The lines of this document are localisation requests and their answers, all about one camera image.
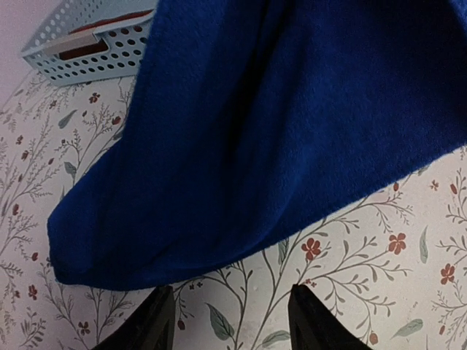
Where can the blue towel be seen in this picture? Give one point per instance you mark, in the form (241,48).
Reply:
(250,120)

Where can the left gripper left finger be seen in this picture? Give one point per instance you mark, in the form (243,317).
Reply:
(150,327)

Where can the light blue plastic basket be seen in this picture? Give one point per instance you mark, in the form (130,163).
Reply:
(126,45)

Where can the brown towel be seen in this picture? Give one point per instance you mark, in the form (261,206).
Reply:
(83,41)

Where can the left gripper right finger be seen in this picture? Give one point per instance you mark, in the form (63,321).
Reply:
(313,326)

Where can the floral table mat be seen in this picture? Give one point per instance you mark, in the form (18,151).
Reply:
(391,267)

